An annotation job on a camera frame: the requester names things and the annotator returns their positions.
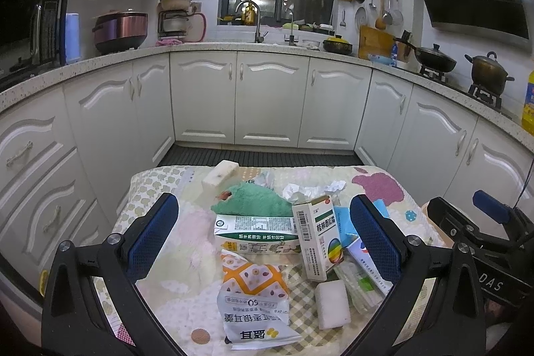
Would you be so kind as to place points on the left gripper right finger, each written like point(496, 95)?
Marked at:
point(453, 320)

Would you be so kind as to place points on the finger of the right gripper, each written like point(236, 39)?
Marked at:
point(490, 206)

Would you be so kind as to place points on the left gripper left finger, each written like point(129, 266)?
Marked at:
point(73, 319)

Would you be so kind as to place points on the white tissue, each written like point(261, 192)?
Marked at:
point(295, 193)

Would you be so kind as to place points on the white lower kitchen cabinets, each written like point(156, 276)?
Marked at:
point(73, 139)

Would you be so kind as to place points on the chrome kitchen faucet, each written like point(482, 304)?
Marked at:
point(259, 37)

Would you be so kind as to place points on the clear plastic wrapper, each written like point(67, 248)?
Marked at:
point(365, 287)

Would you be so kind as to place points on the patterned quilted table cover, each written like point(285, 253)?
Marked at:
point(183, 283)

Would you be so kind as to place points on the yellow cooking oil bottle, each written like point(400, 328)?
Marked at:
point(527, 118)

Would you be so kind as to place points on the white sponge block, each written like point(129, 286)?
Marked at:
point(332, 305)

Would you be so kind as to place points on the light blue snack pouch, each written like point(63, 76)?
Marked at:
point(346, 229)

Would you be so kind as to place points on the white medicine box rainbow logo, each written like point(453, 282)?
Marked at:
point(320, 243)

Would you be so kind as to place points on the bronze stock pot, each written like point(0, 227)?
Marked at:
point(488, 73)

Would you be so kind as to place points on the orange white snack bag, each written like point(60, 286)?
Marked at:
point(254, 305)

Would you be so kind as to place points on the black wok with lid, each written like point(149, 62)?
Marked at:
point(431, 58)

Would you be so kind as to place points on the black ribbed floor mat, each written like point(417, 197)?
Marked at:
point(194, 156)

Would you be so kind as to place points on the green white milk carton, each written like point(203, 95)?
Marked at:
point(257, 235)

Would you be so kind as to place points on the cream sponge block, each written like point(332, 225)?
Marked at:
point(220, 174)

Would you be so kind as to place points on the green plush cloth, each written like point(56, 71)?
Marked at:
point(251, 200)

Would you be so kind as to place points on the wooden cutting board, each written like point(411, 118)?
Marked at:
point(374, 42)

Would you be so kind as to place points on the yellow lidded black pot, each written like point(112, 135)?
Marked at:
point(337, 45)

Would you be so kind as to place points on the dark red rice cooker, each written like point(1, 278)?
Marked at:
point(120, 31)

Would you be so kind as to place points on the black microwave oven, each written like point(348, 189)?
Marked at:
point(32, 38)

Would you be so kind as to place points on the stacked pots wire rack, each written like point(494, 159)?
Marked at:
point(180, 21)

